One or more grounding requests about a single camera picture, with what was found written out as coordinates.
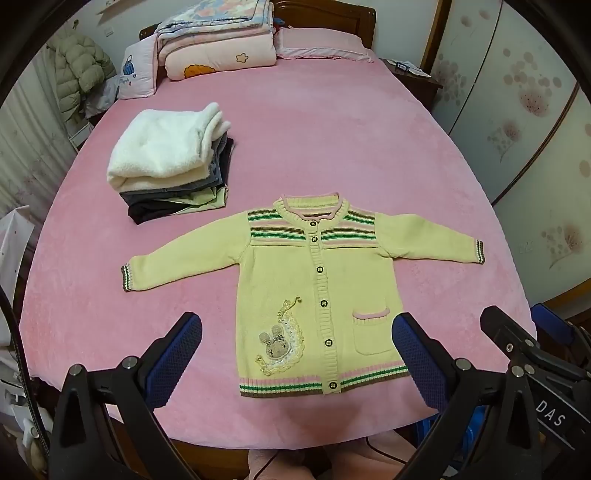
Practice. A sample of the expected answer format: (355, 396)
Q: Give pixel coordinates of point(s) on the pale yellow folded garment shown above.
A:
(207, 197)

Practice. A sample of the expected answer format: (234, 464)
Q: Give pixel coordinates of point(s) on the green puffer jacket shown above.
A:
(78, 69)

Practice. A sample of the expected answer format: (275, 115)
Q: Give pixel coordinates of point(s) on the pink pillow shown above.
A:
(318, 46)

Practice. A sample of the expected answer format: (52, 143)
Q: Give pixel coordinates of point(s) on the grey folded jeans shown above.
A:
(219, 168)

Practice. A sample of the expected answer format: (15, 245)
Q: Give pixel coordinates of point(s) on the stack of folded clothes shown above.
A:
(157, 147)

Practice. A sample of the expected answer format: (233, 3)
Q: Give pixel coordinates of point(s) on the floral wardrobe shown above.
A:
(521, 101)

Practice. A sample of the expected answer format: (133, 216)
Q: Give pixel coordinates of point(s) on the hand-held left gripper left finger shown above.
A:
(178, 360)

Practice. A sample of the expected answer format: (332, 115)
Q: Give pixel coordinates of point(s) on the white bag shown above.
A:
(14, 258)

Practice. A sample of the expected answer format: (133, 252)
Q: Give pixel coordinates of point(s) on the wooden headboard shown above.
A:
(323, 14)

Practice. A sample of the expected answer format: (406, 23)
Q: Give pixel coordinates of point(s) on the black folded garment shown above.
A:
(152, 213)

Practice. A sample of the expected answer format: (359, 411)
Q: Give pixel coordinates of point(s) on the clear plastic bag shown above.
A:
(101, 97)

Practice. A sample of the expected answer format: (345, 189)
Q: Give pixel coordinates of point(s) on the white wall socket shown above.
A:
(108, 31)

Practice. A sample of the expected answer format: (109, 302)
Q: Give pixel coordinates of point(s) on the pink bed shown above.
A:
(323, 138)

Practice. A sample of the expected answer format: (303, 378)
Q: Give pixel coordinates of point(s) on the pink folded quilt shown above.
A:
(217, 57)

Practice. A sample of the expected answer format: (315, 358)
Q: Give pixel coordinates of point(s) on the floral folded quilt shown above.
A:
(212, 18)

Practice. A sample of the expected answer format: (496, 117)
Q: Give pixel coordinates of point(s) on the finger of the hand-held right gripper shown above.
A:
(512, 332)
(551, 321)

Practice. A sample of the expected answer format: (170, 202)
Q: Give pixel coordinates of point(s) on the papers on nightstand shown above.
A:
(406, 67)

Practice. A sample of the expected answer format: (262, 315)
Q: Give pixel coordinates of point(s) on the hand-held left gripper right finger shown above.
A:
(418, 364)

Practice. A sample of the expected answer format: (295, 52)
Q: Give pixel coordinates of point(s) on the yellow knitted cardigan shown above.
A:
(286, 286)

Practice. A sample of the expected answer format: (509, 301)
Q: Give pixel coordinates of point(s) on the wooden nightstand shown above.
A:
(422, 87)

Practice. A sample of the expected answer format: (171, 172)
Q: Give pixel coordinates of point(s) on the white patterned curtain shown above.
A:
(27, 152)

